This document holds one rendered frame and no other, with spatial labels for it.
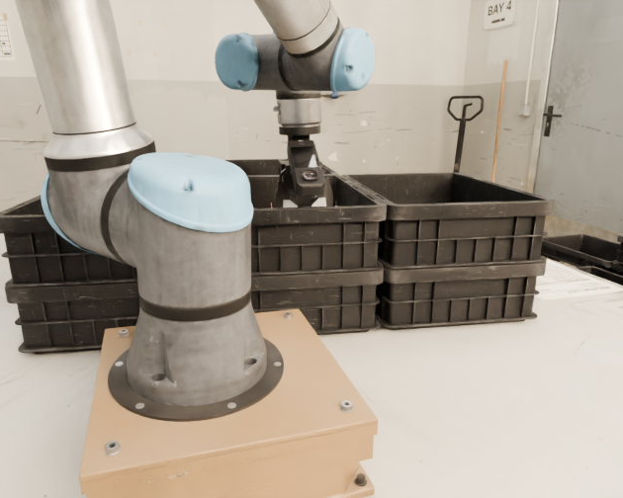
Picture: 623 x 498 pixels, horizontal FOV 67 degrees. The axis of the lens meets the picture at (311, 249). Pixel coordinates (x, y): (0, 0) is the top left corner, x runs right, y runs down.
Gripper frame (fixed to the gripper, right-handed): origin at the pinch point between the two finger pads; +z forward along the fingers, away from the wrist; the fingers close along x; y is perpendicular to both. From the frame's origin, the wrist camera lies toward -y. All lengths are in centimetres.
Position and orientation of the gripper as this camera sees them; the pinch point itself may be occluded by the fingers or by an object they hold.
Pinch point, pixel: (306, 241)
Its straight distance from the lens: 84.1
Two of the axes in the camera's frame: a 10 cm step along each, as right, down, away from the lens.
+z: 0.3, 9.5, 3.2
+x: -9.9, 0.8, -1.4
